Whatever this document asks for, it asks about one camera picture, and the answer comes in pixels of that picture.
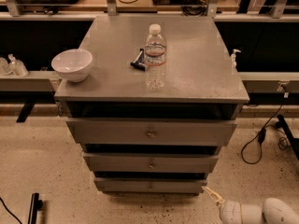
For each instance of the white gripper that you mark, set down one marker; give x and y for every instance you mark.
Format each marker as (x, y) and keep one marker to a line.
(231, 211)

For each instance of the grey bottom drawer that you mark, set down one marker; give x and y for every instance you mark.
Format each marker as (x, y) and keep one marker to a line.
(149, 185)

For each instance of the grey drawer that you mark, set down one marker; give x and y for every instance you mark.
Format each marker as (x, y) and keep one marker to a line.
(149, 185)
(166, 132)
(150, 163)

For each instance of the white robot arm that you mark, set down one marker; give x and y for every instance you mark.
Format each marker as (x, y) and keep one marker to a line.
(273, 211)

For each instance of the grey middle drawer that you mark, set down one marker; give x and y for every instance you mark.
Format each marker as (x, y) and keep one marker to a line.
(150, 163)

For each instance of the grey drawer cabinet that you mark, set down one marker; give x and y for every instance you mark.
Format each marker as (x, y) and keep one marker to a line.
(201, 83)

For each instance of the grey top drawer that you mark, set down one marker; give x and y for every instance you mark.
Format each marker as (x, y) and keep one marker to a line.
(166, 132)

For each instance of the black table leg right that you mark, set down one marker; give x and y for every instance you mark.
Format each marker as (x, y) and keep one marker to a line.
(293, 141)

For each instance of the white pump dispenser bottle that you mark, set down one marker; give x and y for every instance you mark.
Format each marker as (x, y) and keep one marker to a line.
(233, 56)

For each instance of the black and white razor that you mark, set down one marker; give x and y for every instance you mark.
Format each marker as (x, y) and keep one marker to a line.
(138, 63)

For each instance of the clear plastic water bottle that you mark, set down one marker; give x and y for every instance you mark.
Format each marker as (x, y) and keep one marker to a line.
(155, 58)

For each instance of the black stand bottom left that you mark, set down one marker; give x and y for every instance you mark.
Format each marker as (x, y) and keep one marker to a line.
(35, 205)

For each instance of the white bowl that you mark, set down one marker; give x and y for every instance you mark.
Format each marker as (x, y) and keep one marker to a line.
(73, 65)

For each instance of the clear sanitizer bottle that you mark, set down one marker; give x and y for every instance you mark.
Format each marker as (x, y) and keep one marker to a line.
(17, 66)

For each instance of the clear round bottle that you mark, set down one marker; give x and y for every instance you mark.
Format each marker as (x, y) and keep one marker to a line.
(4, 67)

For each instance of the black bracket left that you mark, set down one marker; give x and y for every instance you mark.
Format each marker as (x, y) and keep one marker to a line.
(25, 111)

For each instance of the grey metal shelf rail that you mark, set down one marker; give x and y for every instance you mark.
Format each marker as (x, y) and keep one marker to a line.
(34, 81)

